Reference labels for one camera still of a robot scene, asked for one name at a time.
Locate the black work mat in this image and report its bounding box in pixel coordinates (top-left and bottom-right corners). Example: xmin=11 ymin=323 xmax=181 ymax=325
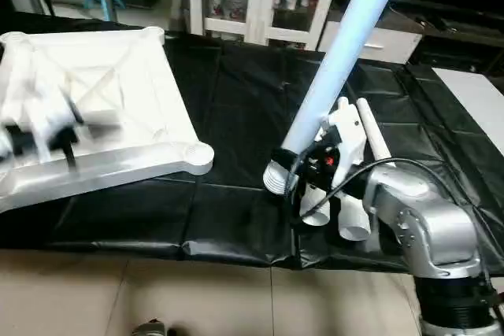
xmin=0 ymin=10 xmax=504 ymax=275

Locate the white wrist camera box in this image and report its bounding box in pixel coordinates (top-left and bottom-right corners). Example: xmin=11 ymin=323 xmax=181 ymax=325
xmin=19 ymin=76 xmax=84 ymax=137
xmin=324 ymin=98 xmax=368 ymax=188

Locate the white flat board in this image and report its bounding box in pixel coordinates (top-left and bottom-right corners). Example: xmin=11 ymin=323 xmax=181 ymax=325
xmin=431 ymin=66 xmax=504 ymax=157

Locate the white plastic table top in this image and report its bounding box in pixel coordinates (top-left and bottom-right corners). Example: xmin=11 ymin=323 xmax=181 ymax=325
xmin=0 ymin=26 xmax=216 ymax=213

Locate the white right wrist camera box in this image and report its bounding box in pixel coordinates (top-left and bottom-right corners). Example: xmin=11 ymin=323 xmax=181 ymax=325
xmin=324 ymin=98 xmax=368 ymax=188

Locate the white plastic table leg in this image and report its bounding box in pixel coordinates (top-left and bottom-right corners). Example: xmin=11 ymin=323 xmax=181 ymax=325
xmin=263 ymin=0 xmax=411 ymax=196
xmin=301 ymin=182 xmax=332 ymax=227
xmin=338 ymin=194 xmax=372 ymax=242
xmin=356 ymin=98 xmax=393 ymax=163

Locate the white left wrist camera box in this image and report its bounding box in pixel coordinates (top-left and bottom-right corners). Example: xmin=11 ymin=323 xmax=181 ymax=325
xmin=19 ymin=76 xmax=84 ymax=137

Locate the white drawer unit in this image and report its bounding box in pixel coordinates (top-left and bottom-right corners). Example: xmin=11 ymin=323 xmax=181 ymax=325
xmin=318 ymin=19 xmax=423 ymax=66

